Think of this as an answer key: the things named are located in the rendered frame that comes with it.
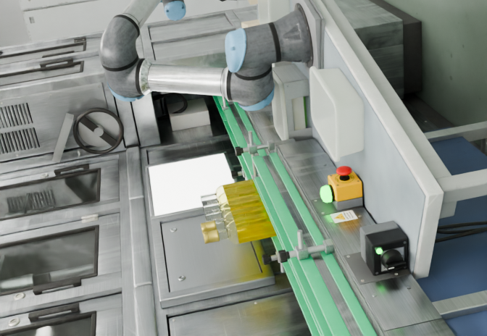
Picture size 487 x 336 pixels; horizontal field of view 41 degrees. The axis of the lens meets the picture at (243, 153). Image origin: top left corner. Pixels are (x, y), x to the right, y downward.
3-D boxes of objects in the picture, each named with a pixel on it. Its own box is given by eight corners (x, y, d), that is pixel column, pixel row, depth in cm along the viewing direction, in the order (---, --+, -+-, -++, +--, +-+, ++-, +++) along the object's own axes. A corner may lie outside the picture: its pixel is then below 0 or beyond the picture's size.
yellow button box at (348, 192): (356, 192, 174) (329, 198, 173) (354, 167, 171) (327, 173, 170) (364, 205, 168) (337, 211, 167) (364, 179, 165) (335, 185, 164)
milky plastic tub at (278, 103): (298, 124, 229) (274, 128, 228) (293, 62, 220) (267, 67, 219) (311, 143, 214) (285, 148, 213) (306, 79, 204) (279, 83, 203)
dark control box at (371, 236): (396, 248, 150) (360, 256, 149) (395, 219, 146) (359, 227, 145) (411, 269, 142) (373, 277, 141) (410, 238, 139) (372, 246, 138)
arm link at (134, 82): (267, 78, 189) (93, 66, 201) (272, 116, 199) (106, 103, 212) (275, 52, 197) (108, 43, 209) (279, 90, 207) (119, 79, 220)
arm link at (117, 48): (83, 36, 194) (153, -49, 225) (93, 65, 202) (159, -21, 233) (117, 40, 191) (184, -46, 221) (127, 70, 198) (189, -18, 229)
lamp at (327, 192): (330, 196, 172) (319, 198, 171) (329, 181, 170) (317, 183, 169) (335, 204, 168) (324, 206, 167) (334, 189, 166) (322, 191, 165)
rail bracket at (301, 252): (331, 245, 157) (277, 256, 156) (330, 219, 154) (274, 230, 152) (337, 254, 154) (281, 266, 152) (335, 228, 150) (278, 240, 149)
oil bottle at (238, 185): (278, 187, 219) (215, 200, 217) (276, 173, 217) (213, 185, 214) (282, 195, 214) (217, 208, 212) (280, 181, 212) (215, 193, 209)
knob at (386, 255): (401, 264, 141) (407, 273, 138) (380, 269, 141) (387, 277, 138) (400, 247, 139) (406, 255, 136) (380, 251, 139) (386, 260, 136)
